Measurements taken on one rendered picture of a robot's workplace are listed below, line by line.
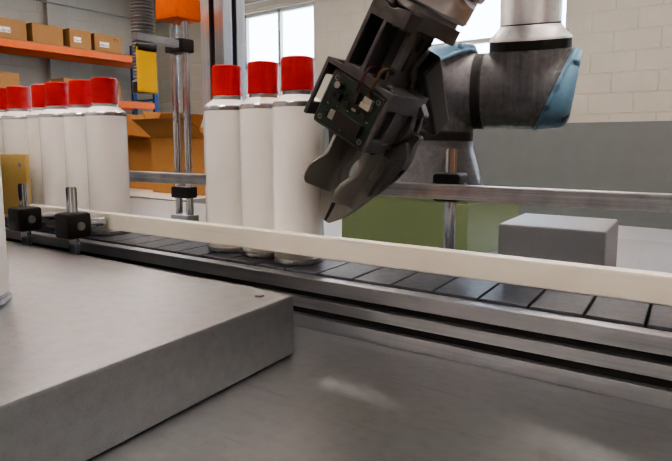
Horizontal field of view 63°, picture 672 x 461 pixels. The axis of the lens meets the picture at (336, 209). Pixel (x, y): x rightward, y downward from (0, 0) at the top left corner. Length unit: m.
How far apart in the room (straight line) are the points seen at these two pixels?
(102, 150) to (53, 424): 0.49
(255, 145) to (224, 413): 0.29
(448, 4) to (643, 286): 0.25
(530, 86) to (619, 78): 5.11
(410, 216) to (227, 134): 0.35
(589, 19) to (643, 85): 0.82
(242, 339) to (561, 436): 0.22
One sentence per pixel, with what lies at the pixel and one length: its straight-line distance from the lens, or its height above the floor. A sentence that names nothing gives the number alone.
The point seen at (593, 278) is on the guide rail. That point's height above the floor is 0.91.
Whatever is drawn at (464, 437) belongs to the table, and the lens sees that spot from 0.36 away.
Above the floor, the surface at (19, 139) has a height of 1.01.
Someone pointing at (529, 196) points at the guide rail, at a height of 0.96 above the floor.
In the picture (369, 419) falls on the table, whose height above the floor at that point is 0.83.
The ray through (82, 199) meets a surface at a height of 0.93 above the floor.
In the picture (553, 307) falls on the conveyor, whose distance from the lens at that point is 0.44.
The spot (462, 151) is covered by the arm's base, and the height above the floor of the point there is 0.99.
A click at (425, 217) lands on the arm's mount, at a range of 0.84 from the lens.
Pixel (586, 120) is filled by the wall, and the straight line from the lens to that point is 5.97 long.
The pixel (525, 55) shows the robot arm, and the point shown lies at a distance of 0.84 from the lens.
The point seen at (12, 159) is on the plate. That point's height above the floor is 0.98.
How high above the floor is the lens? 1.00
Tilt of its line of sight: 7 degrees down
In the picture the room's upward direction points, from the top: straight up
